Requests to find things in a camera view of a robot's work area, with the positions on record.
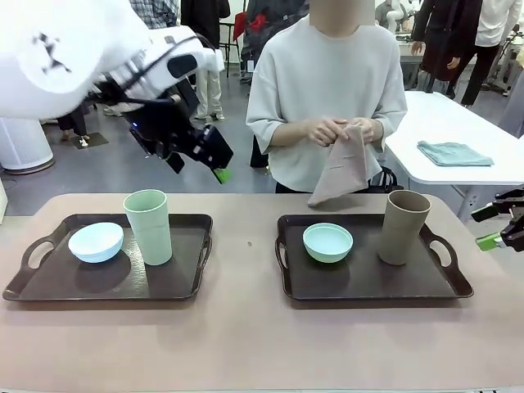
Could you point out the person in cream sweater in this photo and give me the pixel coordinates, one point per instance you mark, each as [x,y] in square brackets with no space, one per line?
[327,82]

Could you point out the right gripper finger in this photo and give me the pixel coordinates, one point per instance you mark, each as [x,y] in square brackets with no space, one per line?
[489,242]
[485,212]

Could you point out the person in dark patterned top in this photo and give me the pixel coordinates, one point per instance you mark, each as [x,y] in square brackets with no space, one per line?
[262,41]

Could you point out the white side table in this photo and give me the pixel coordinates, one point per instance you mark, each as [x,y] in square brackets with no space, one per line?
[450,118]

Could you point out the person in red plaid shirt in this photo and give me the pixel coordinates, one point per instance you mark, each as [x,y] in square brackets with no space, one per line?
[75,120]

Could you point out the metal floor plate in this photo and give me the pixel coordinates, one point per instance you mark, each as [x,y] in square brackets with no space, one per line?
[92,140]

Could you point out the beige cloth mat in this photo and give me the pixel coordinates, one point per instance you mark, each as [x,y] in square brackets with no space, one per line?
[344,172]

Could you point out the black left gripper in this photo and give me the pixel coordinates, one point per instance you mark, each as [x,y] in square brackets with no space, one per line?
[168,131]

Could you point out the person's right hand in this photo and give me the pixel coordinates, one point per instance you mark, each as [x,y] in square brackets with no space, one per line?
[325,132]

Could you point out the pale green tall cup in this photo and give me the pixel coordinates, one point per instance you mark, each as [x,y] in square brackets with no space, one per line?
[149,233]

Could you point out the mint green bowl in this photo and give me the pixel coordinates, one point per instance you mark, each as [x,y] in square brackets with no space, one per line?
[327,245]

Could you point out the blue cloth mat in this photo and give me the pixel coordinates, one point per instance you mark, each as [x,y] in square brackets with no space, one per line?
[454,153]

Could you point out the white air purifier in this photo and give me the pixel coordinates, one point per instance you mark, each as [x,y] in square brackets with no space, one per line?
[20,143]

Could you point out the brown tall cup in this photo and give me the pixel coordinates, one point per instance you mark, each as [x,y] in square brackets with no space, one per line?
[401,237]

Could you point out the person in dark coat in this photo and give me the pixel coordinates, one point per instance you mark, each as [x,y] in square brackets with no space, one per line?
[442,37]

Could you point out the person in white shirt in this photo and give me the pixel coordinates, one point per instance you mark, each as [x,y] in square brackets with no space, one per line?
[487,41]

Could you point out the dark brown serving tray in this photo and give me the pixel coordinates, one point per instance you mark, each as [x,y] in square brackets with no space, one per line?
[368,282]
[102,282]

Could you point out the person in beige trousers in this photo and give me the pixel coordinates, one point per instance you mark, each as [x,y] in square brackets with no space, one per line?
[209,82]

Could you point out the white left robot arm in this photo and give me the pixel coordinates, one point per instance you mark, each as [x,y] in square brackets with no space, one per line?
[61,53]

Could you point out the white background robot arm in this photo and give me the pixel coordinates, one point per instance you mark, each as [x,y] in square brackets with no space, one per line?
[393,14]

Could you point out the person's left hand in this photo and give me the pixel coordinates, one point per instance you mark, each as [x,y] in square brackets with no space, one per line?
[370,130]

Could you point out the black bag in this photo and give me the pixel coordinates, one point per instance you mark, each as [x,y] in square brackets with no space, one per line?
[389,182]

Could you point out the light blue bowl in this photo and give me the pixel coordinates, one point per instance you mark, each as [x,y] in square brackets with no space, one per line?
[96,243]

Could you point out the person's right forearm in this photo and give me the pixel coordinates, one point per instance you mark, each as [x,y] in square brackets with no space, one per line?
[290,133]

